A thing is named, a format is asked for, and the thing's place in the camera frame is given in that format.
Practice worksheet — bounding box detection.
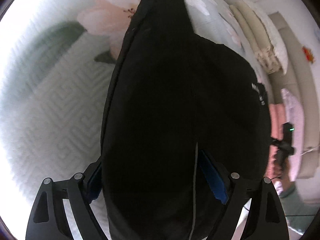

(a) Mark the black hooded winter jacket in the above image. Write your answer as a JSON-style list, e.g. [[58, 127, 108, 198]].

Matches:
[[101, 0, 271, 239]]

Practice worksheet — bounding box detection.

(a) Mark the person right hand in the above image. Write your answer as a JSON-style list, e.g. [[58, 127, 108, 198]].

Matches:
[[272, 158, 292, 190]]

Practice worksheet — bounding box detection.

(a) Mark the pink lace folded blanket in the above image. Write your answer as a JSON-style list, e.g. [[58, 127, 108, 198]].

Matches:
[[269, 88, 304, 181]]

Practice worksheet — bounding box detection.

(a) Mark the beige upholstered headboard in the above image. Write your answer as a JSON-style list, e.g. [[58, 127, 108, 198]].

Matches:
[[269, 12, 319, 181]]

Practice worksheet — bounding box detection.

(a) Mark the white dotted pillow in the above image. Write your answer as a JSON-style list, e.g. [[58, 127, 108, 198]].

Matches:
[[238, 0, 289, 74]]

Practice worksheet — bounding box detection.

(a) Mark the red plush toy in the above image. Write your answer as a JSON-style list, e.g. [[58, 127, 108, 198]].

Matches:
[[302, 46, 315, 64]]

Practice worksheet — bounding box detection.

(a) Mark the beige folded quilt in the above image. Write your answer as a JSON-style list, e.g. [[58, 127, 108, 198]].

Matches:
[[229, 0, 289, 74]]

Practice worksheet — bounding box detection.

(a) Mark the floral green bedspread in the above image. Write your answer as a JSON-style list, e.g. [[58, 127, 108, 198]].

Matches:
[[1, 0, 269, 239]]

